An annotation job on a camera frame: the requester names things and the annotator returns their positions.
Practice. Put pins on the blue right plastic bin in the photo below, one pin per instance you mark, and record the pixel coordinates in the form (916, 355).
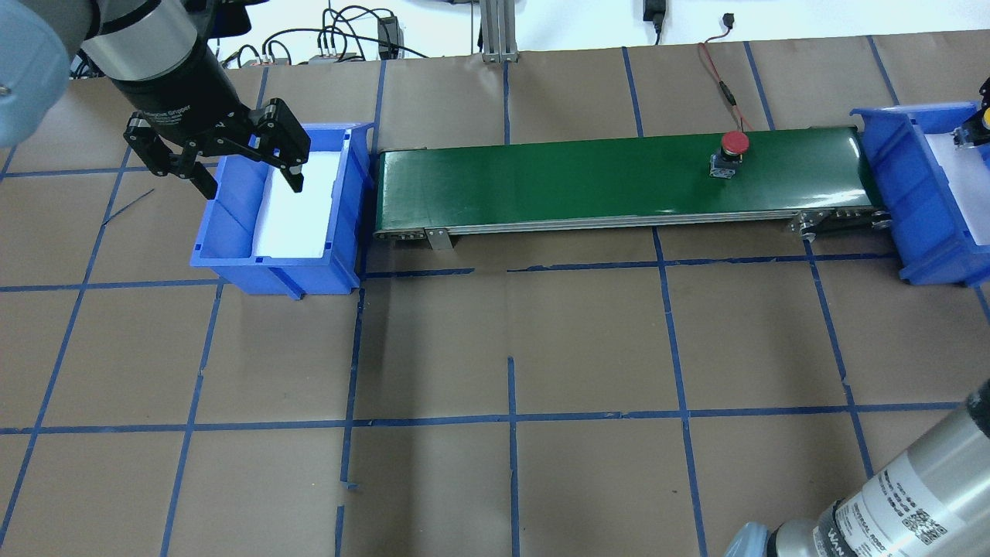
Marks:
(927, 227)

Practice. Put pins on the blue plastic bin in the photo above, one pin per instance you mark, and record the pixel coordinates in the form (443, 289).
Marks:
(224, 240)
(927, 227)

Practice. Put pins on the yellow push button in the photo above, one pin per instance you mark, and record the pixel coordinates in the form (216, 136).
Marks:
(973, 132)

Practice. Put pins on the aluminium profile post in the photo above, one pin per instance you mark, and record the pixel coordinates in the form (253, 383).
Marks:
(498, 31)

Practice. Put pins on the black power adapter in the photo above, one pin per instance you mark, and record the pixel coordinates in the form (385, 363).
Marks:
(389, 38)

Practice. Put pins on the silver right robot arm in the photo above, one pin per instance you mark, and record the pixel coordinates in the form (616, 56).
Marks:
(931, 500)

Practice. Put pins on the white foam pad right bin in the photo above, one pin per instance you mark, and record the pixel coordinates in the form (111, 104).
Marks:
(968, 178)

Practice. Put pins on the white foam pad left bin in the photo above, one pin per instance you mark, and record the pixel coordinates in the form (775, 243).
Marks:
(294, 225)

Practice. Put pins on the green conveyor belt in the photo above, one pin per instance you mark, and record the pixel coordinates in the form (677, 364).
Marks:
(817, 180)

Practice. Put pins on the red push button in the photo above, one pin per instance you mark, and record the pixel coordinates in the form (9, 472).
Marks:
(728, 157)

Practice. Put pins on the white foam pad bin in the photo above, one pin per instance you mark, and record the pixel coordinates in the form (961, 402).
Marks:
(294, 225)
(968, 178)

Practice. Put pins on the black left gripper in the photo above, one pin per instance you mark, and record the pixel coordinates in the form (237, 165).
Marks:
(176, 94)

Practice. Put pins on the blue left plastic bin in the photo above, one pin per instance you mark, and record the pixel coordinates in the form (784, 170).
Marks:
(224, 240)

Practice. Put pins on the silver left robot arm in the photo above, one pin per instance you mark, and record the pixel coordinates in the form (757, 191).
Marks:
(157, 55)

